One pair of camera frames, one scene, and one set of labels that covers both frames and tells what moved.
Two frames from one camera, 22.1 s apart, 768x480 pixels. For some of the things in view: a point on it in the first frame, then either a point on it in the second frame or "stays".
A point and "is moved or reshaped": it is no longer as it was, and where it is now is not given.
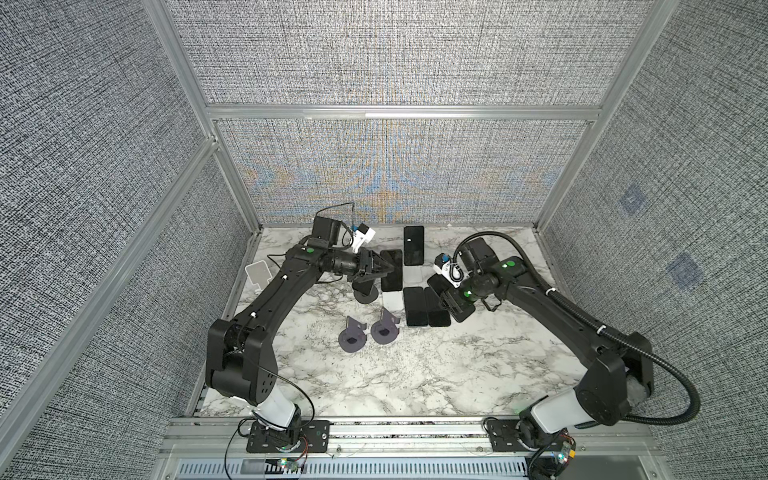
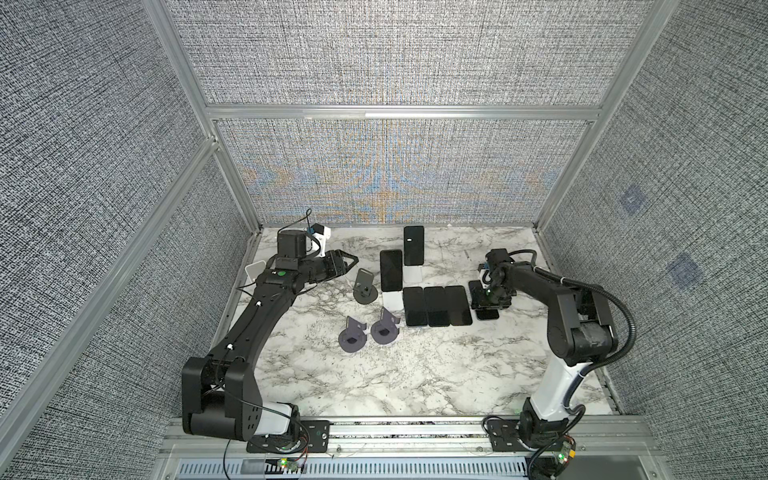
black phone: x=393 y=281 is moved or reshaped
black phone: x=393 y=281 stays
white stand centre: x=393 y=300 stays
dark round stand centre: x=366 y=299 stays
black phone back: x=414 y=245 stays
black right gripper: x=453 y=302 → x=502 y=305
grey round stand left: x=353 y=338 stays
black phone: x=438 y=315 stays
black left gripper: x=365 y=265 → x=336 y=265
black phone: x=415 y=306 stays
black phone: x=439 y=284 is moved or reshaped
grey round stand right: x=386 y=330 stays
